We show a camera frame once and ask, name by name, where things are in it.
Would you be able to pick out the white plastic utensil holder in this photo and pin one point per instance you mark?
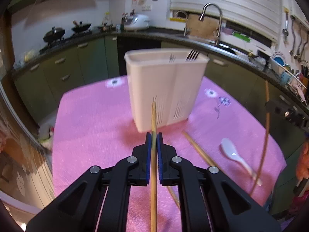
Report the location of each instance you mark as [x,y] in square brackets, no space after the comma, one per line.
[167,78]

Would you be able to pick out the white rice cooker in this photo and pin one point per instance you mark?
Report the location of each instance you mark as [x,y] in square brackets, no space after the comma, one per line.
[136,22]

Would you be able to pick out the pink floral tablecloth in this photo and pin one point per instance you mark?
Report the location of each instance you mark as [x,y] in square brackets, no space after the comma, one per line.
[94,126]

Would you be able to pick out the small pot on counter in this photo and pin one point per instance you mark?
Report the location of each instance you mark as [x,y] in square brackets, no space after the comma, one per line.
[105,27]

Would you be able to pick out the green lower cabinets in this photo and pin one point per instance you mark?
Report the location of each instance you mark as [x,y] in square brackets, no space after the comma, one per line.
[45,83]

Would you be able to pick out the wooden chopstick dark tip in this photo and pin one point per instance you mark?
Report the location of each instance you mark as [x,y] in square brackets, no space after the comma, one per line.
[263,155]

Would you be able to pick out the floral glass sliding door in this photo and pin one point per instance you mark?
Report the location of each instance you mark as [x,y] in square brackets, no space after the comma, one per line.
[25,168]

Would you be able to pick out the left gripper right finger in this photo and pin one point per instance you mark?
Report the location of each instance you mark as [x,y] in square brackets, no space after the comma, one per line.
[209,199]

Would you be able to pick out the black pan with handle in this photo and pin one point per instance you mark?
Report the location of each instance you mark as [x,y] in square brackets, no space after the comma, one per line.
[80,27]

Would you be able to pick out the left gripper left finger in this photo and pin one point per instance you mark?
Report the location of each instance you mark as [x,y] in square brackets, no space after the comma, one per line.
[98,200]

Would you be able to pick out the white ceramic spoon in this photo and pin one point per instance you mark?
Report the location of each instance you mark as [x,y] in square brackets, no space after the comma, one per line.
[231,152]

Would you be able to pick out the wooden cutting board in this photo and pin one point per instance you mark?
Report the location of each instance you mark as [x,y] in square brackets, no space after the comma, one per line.
[206,29]

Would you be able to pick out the white window blind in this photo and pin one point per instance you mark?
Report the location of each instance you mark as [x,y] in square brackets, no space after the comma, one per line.
[261,16]

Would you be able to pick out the person's right hand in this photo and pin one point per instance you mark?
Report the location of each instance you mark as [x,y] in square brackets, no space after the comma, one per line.
[303,163]

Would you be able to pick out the black plastic fork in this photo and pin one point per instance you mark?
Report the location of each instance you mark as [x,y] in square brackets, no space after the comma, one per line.
[192,55]

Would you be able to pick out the chrome kitchen faucet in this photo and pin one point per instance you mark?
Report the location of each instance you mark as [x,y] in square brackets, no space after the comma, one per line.
[220,18]

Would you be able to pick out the dish rack with dishes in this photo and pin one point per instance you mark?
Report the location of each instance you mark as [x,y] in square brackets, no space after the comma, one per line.
[284,71]

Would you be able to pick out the black wok with lid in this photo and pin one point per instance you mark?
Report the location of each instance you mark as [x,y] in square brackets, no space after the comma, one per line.
[54,35]

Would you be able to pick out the hanging ladle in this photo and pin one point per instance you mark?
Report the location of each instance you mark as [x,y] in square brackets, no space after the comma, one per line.
[285,29]

